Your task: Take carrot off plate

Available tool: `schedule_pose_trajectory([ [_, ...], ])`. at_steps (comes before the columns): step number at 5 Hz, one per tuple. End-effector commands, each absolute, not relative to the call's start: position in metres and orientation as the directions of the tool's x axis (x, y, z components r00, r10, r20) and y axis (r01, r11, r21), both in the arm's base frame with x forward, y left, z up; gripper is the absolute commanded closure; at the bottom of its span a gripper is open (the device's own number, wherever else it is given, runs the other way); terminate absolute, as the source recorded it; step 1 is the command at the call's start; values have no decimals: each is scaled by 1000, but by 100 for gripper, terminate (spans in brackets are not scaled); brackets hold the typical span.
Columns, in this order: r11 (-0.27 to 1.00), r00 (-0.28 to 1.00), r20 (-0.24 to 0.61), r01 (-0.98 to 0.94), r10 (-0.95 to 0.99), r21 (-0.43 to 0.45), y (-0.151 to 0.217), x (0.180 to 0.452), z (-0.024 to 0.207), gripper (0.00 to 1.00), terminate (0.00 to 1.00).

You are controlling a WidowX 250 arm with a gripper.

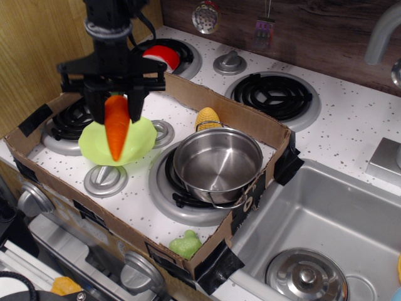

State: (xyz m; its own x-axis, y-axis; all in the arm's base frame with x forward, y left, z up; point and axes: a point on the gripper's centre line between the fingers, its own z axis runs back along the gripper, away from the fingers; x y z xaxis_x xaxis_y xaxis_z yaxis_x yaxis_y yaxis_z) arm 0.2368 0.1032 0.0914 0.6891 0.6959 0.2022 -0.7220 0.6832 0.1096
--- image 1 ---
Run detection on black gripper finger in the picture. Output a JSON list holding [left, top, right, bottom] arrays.
[[127, 88, 148, 123], [84, 92, 107, 124]]

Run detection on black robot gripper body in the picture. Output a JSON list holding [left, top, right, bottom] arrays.
[[56, 41, 166, 93]]

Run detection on orange toy carrot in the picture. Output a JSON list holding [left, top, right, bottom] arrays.
[[104, 95, 130, 161]]

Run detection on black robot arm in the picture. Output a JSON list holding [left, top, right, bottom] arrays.
[[56, 1, 167, 124]]

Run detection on light green toy plate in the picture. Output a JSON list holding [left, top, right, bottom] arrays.
[[78, 117, 157, 166]]

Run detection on silver stove knob middle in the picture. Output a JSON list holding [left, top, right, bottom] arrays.
[[152, 120, 175, 149]]

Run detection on silver stove knob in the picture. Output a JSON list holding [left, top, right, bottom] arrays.
[[84, 166, 128, 198], [213, 50, 247, 75], [152, 120, 175, 149]]

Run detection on front left stove burner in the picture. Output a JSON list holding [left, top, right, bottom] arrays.
[[41, 97, 93, 156]]

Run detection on stove burner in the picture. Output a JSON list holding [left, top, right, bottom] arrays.
[[132, 38, 202, 80], [41, 97, 93, 156], [225, 71, 321, 132], [148, 143, 232, 227]]

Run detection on red white toy cheese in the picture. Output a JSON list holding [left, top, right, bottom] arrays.
[[142, 45, 180, 73]]

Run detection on back left stove burner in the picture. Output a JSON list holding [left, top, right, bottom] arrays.
[[132, 38, 202, 80]]

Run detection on yellow toy corn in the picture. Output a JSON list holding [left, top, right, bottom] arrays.
[[195, 107, 222, 132]]

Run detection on silver stove knob front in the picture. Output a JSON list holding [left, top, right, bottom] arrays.
[[84, 166, 128, 198]]

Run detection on front right stove burner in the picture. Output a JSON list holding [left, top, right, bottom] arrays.
[[148, 143, 232, 227]]

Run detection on silver stove knob back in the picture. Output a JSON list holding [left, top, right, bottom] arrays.
[[213, 50, 247, 75]]

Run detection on stainless steel pot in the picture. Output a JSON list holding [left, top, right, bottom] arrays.
[[173, 120, 263, 209]]

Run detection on hanging metal strainer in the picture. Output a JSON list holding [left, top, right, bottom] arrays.
[[192, 1, 221, 34]]

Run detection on grey oven knob left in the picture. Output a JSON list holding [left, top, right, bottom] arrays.
[[18, 181, 55, 217]]

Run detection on grey oven knob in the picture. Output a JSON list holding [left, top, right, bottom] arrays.
[[18, 181, 55, 217], [120, 251, 165, 295]]

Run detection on hanging metal grater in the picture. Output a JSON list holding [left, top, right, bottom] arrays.
[[253, 1, 276, 50]]

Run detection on green toy vegetable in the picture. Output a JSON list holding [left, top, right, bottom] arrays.
[[169, 230, 202, 260]]

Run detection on back right stove burner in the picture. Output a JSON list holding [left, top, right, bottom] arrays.
[[225, 71, 321, 132]]

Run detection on grey oven knob right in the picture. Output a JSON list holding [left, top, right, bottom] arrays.
[[120, 251, 165, 295]]

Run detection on brown cardboard fence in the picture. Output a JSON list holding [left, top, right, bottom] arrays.
[[4, 74, 303, 295]]

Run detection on yellow toy piece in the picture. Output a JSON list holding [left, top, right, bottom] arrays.
[[50, 277, 82, 296]]

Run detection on steel pot lid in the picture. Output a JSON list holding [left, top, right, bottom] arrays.
[[264, 248, 350, 300]]

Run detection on grey toy faucet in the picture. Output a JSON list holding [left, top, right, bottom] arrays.
[[364, 2, 400, 65]]

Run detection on silver toy sink basin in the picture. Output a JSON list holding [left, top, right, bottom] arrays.
[[231, 160, 400, 300]]

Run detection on grey faucet base block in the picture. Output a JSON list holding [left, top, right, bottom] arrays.
[[366, 137, 400, 187]]

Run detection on black cable loop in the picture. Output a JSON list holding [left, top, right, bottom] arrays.
[[0, 270, 38, 301]]

